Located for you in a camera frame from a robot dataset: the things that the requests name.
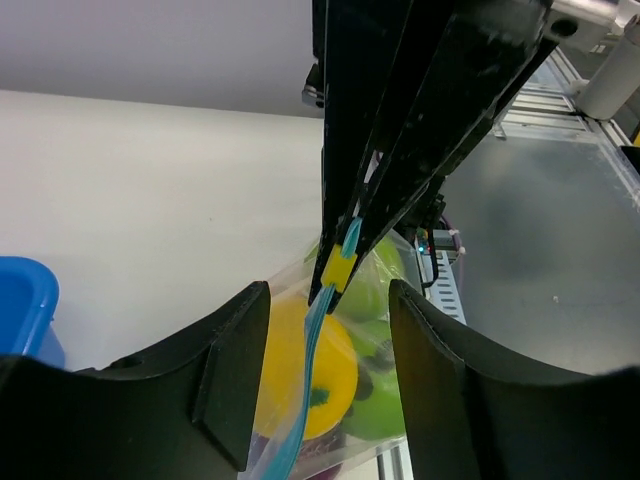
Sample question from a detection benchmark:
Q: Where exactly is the white slotted cable duct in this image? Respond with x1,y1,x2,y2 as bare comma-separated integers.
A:
417,247,467,325

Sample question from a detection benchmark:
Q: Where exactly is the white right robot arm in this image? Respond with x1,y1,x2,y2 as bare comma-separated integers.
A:
304,1,639,312

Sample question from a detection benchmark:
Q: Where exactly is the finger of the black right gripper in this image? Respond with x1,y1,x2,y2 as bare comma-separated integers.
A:
309,1,412,301
327,0,561,314

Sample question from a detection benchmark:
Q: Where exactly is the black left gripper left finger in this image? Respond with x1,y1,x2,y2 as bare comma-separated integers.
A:
1,281,271,479

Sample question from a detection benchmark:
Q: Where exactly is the yellow fake lemon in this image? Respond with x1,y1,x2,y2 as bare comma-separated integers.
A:
253,298,360,441

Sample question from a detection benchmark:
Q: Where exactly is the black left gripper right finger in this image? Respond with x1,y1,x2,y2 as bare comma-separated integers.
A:
389,280,639,479

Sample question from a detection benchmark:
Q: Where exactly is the blue plastic bin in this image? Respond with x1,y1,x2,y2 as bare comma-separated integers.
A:
0,256,65,368

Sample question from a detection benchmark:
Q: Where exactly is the clear zip top bag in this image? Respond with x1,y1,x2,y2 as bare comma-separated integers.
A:
252,231,420,479

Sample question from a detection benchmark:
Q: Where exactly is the aluminium mounting rail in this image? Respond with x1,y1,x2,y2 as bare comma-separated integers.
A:
492,49,639,202

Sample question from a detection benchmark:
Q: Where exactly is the green fake watermelon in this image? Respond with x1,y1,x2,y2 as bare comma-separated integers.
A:
342,320,405,441

